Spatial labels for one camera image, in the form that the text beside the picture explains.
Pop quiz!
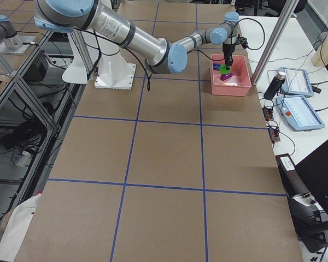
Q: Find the near teach pendant tablet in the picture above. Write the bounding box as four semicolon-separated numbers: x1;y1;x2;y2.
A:
276;95;325;132

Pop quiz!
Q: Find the green toy block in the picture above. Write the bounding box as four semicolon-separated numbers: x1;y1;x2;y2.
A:
219;64;231;75

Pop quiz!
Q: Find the purple toy block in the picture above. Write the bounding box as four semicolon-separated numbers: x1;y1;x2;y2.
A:
220;73;233;81

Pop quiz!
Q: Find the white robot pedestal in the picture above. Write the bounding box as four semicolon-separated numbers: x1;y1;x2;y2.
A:
62;30;136;90

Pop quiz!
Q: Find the long blue toy block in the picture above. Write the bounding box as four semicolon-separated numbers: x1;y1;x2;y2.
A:
213;63;221;70

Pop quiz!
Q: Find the pink plastic box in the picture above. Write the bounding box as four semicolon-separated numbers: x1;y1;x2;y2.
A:
210;54;251;97

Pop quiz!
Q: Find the far teach pendant tablet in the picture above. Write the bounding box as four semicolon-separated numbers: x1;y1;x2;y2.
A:
279;67;313;97

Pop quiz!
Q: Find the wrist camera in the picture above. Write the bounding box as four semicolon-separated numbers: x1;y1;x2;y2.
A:
236;34;248;49

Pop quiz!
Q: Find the aluminium frame post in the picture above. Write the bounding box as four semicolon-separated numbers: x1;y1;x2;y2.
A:
251;0;298;85

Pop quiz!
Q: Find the teach pendant tablet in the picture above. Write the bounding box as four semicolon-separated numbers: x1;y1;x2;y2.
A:
276;95;325;132
279;67;313;97

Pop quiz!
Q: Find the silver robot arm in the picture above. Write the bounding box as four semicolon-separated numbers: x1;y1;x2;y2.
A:
34;1;239;74

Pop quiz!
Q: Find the black laptop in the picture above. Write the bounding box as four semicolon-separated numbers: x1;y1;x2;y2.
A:
296;139;328;214

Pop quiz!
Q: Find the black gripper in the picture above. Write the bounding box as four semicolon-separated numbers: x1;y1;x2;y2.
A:
222;43;236;67

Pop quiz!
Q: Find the black water bottle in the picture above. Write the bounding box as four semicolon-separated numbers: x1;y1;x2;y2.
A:
263;71;286;100

